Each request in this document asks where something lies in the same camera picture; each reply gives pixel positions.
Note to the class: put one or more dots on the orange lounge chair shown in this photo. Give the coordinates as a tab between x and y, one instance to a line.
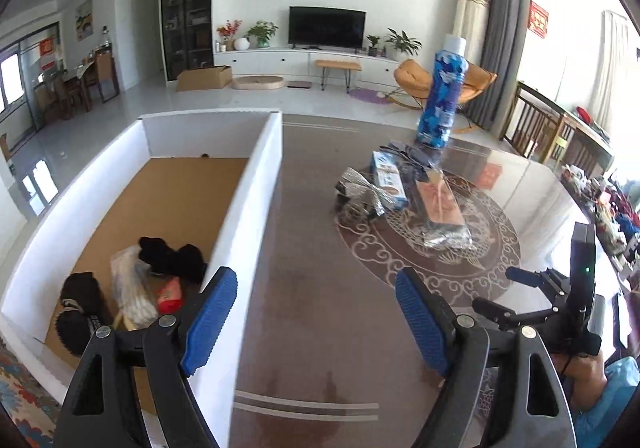
417	83

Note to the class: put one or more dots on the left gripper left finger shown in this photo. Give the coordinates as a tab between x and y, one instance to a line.
202	318

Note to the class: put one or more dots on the green potted plant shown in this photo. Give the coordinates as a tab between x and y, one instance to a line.
401	45
262	32

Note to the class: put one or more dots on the black odor bar box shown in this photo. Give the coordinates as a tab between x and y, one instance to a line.
84	310

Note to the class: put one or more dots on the wooden dining chair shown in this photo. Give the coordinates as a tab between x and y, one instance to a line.
537	128

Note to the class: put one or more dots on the phone case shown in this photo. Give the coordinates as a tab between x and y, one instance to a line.
442	223

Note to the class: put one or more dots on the wall painting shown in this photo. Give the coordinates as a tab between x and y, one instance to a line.
84	20

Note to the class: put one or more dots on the round cat scratcher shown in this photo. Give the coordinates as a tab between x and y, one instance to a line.
258	82

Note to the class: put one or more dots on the green potted plant left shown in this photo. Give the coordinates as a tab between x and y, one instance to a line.
262	32

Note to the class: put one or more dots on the blue camouflage bottle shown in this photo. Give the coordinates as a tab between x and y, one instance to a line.
437	118

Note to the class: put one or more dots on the red candy wrapper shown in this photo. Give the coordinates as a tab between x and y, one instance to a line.
170	298

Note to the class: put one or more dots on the blue white ointment box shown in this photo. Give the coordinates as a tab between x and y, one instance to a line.
386	176

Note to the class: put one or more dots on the black television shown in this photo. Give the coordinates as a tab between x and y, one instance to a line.
326	27

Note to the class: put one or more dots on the wooden bench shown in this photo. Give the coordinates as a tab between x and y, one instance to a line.
348	68

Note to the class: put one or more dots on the person's right hand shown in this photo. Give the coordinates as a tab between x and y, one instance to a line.
588	375

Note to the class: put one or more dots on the white cardboard sorting box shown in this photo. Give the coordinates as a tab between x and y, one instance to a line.
193	190

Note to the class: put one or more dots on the red window decoration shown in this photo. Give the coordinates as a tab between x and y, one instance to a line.
538	20

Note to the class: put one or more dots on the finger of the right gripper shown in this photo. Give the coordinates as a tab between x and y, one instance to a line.
519	275

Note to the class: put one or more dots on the rhinestone bow hair clip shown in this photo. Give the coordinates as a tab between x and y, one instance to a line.
358	199

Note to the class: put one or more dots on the red flower vase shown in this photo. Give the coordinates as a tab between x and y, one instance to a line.
227	32

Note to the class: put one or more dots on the cotton swabs bag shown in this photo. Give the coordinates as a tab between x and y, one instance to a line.
131	291

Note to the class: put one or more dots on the covered standing air conditioner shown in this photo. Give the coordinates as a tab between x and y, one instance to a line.
470	23

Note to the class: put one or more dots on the brown cardboard box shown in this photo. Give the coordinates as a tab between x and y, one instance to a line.
214	78

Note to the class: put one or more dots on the green potted plant right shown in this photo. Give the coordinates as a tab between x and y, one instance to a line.
401	45

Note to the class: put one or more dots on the white tv cabinet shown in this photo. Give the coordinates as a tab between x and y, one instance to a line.
301	65

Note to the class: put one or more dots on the floral patterned cushion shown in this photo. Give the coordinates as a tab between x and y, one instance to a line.
27	409

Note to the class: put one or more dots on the grey curtain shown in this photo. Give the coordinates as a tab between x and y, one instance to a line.
502	53

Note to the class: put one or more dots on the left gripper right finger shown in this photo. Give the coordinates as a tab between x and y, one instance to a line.
429	318

